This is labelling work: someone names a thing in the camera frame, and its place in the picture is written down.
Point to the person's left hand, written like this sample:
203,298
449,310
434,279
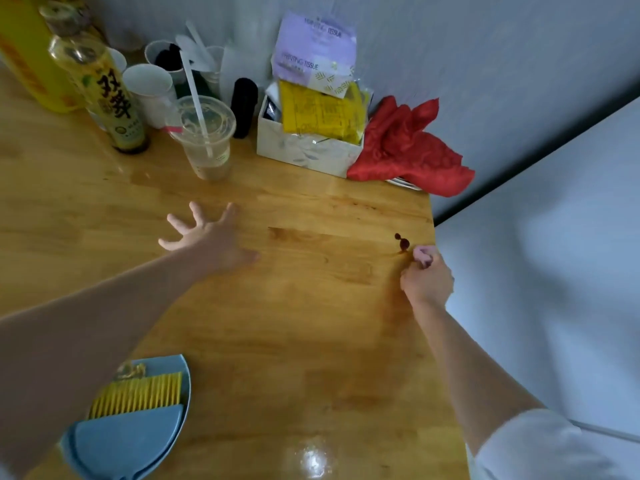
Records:
212,247

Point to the person's right hand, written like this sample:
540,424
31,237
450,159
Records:
429,284

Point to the person's left middle finger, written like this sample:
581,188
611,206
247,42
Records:
197,213

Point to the person's left thumb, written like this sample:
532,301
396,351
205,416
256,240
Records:
250,256

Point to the person's right fingers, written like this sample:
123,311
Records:
426,256

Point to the person's left little finger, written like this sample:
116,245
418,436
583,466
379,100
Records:
171,242

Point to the person's right forearm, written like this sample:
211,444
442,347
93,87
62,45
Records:
467,364

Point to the person's left forearm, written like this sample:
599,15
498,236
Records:
85,339

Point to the dark sauce spill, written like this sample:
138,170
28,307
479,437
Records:
402,241

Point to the plate with striped rim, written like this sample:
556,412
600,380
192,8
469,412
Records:
404,184

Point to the red cloth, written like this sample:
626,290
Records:
412,147

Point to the white drinking straw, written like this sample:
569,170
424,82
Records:
196,102

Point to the black cylindrical bottle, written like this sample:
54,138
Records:
244,107

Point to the white patterned box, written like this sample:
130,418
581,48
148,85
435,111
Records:
305,144

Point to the white refrigerator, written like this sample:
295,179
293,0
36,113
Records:
550,274

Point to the white paper cup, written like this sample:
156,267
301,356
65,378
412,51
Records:
150,94
119,58

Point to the small clear plastic cup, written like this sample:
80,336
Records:
216,69

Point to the glass bottle with yellow label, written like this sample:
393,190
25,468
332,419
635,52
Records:
112,94

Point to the blue brush with yellow bristles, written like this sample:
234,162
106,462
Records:
137,394

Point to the clear cup with black contents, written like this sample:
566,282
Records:
165,59

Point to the yellow packet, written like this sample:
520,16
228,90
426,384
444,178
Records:
322,114

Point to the white plastic spoon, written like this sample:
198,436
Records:
196,49

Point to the blue dustpan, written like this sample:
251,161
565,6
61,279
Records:
135,434

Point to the purple tissue packet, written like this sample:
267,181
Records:
315,52

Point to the white sleeve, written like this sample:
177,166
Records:
545,452

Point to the large yellow oil container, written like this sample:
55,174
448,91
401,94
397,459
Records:
30,54

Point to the clear plastic bottle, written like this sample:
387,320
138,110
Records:
65,17

